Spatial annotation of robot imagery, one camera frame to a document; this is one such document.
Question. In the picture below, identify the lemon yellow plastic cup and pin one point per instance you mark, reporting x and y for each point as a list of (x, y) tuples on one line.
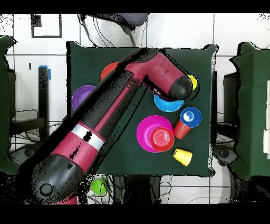
[(195, 82)]

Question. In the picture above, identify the grey chair base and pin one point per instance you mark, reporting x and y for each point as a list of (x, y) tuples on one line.
[(223, 153)]

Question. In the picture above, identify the light blue plastic bowl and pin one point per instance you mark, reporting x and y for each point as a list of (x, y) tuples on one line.
[(168, 105)]

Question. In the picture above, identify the blue tape strip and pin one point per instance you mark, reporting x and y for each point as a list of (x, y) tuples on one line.
[(49, 75)]

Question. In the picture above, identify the golden yellow plastic cup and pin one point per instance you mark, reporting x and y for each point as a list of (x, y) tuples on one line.
[(183, 156)]

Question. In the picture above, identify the grey office chair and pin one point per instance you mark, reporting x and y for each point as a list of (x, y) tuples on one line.
[(132, 19)]

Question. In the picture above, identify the pink plastic bowl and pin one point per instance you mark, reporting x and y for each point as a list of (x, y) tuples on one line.
[(145, 131)]

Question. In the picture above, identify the dark green tablecloth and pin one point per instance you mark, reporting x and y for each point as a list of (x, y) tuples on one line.
[(189, 59)]

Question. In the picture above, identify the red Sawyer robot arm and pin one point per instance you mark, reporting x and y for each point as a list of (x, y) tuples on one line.
[(156, 69)]

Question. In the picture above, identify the purple plastic bowl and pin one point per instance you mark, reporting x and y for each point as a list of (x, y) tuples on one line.
[(81, 96)]

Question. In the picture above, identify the large shallow orange bowl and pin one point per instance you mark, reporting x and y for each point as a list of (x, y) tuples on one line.
[(107, 70)]

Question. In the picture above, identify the black stand frame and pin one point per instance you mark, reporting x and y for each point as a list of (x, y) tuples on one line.
[(231, 95), (43, 95)]

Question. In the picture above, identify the green bowl on floor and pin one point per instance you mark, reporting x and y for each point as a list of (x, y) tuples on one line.
[(97, 187)]

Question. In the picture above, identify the black square frame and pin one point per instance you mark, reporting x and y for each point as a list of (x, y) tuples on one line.
[(46, 37)]

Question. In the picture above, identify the small dark blue bowl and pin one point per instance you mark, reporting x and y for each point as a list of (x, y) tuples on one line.
[(195, 121)]

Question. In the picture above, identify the red-orange plastic cup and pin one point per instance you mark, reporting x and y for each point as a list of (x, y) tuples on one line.
[(181, 131)]

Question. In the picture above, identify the green cloth side table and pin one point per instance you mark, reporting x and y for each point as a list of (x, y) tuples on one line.
[(4, 105), (253, 84)]

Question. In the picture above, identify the small orange bowl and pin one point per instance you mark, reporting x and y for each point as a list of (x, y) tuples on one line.
[(162, 139)]

